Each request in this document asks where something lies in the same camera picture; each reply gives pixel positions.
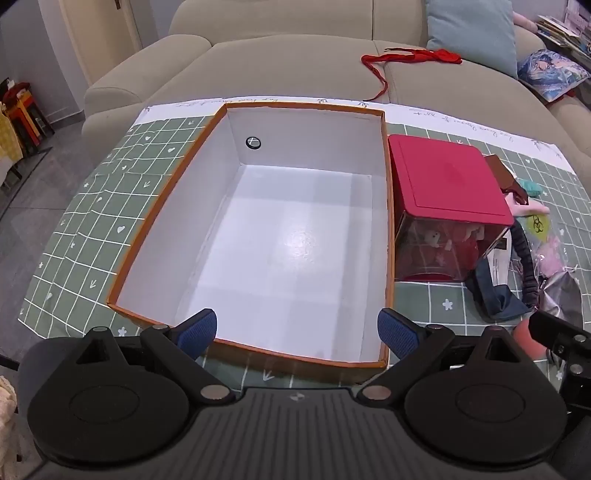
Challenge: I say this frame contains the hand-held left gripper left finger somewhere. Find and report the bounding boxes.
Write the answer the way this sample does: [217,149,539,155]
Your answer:
[76,308,236,402]

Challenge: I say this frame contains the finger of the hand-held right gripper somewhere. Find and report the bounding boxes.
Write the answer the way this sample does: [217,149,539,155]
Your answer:
[529,311,591,365]
[556,362,591,416]

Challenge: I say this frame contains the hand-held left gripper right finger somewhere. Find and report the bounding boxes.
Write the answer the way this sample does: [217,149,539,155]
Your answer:
[358,308,515,402]

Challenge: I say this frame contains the salmon pink soft ball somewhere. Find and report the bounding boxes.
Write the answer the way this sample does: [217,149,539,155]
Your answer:
[513,318,552,360]

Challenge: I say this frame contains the navy blue cloth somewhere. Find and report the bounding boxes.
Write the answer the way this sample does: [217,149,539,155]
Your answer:
[466,256,532,324]

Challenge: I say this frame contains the yellow-green plastic bag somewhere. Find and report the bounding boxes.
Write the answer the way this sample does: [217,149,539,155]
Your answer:
[524,213,561,241]

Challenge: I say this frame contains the orange-edged white cardboard box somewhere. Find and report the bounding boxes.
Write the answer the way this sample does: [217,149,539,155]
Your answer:
[107,102,394,384]

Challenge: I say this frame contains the pink plush doll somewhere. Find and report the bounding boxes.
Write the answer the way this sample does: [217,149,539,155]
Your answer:
[505,194,551,217]

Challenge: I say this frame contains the brown leather pouch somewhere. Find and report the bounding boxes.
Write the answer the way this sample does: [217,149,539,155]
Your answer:
[482,154,529,206]

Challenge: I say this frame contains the silver foil bag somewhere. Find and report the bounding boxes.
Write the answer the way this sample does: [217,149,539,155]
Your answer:
[538,270,583,319]

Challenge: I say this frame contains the pink item in clear packet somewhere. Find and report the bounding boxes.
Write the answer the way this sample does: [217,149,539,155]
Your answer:
[536,233,578,278]

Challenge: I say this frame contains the green checked tablecloth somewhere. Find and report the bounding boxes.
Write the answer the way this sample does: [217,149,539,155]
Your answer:
[18,97,591,393]

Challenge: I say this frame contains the clear box with red lid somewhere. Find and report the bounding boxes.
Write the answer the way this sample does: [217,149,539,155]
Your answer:
[387,135,515,282]

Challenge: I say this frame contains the cream fuzzy cloth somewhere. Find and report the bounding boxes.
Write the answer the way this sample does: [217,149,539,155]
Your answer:
[0,375,19,462]

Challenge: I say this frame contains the printed figure cushion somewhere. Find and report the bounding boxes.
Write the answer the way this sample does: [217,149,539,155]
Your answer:
[517,50,591,103]

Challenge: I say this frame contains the yellow checked cloth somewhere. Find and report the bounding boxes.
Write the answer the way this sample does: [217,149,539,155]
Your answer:
[0,107,23,162]

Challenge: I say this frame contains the beige sofa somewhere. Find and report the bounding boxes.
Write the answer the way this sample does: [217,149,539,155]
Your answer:
[83,0,591,195]

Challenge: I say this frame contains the stacked red orange stools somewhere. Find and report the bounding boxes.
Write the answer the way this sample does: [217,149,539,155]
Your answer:
[0,78,54,158]

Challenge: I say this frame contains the red ribbon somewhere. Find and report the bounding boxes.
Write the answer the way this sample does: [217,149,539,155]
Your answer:
[361,47,463,103]

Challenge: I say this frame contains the stack of books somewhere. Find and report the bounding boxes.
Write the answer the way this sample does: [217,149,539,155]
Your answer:
[536,14,591,61]

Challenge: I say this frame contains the light blue cushion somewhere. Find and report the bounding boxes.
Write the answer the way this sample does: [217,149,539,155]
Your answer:
[425,0,519,79]

